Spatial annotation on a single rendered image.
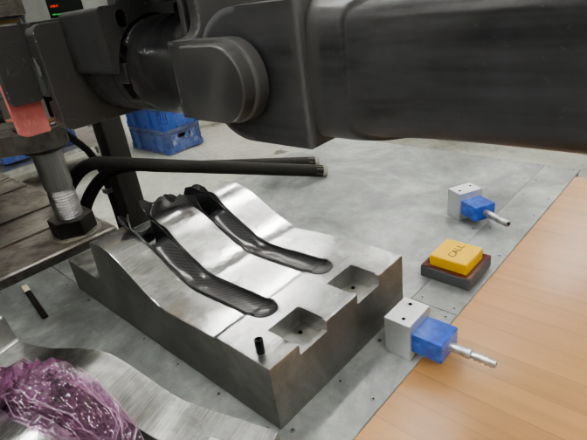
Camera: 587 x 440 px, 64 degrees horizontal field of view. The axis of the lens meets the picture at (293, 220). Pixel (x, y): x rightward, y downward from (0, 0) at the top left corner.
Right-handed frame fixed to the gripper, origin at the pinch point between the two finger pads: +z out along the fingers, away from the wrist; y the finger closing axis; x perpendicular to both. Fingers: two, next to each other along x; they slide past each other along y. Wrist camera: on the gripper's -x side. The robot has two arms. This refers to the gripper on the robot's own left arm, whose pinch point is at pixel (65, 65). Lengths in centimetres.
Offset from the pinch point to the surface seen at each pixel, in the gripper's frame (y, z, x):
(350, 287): -24.5, -7.8, 33.8
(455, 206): -60, -6, 38
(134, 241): -9.8, 19.5, 26.7
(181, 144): -213, 318, 110
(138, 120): -199, 355, 87
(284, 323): -12.4, -7.0, 32.0
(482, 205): -60, -11, 36
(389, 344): -22.6, -14.7, 39.0
